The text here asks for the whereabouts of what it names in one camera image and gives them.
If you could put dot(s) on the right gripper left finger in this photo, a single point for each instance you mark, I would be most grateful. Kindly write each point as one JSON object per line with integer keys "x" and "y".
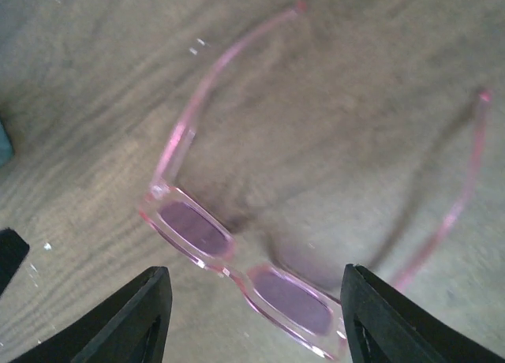
{"x": 131, "y": 325}

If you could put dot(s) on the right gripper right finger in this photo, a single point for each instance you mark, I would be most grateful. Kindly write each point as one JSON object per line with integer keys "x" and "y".
{"x": 382, "y": 325}

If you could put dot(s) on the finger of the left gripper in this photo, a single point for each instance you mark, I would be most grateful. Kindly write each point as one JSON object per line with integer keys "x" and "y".
{"x": 13, "y": 250}

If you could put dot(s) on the pink transparent sunglasses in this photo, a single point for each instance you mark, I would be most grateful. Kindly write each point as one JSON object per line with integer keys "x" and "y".
{"x": 316, "y": 141}

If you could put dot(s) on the light blue cleaning cloth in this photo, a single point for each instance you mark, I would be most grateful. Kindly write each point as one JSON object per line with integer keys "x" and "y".
{"x": 6, "y": 147}

